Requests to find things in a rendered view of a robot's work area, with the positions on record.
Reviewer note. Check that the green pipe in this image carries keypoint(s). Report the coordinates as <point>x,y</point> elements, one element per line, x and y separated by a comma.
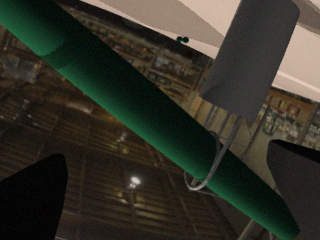
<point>106,77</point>

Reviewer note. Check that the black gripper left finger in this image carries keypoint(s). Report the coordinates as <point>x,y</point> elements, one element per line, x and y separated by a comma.
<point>31,201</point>

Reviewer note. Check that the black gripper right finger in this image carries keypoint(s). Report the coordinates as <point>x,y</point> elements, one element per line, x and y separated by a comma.
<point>296,171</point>

